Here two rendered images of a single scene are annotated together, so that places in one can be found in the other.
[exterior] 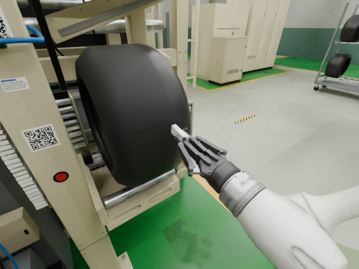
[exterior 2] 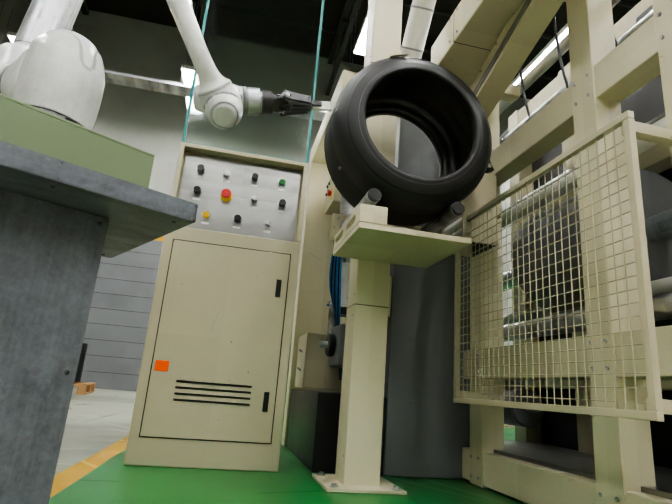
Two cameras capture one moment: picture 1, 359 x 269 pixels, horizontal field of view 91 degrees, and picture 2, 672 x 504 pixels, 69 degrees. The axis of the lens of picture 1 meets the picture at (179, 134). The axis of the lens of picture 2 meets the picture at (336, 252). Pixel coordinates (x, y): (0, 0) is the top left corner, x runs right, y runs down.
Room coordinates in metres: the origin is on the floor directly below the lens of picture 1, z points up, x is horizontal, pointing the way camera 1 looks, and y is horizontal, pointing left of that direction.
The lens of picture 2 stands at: (1.11, -1.31, 0.31)
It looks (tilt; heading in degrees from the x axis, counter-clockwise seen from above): 16 degrees up; 114
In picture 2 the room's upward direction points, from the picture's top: 5 degrees clockwise
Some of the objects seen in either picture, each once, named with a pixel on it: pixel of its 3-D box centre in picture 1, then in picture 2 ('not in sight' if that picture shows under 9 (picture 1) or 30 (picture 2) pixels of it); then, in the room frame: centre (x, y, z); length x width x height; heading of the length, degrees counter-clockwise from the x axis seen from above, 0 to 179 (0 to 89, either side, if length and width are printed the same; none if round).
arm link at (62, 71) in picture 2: not in sight; (61, 82); (0.14, -0.68, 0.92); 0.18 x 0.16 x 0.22; 173
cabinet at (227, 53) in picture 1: (227, 60); not in sight; (5.53, -1.41, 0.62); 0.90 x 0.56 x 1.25; 125
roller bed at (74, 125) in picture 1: (59, 124); (468, 214); (0.83, 0.65, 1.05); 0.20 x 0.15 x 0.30; 126
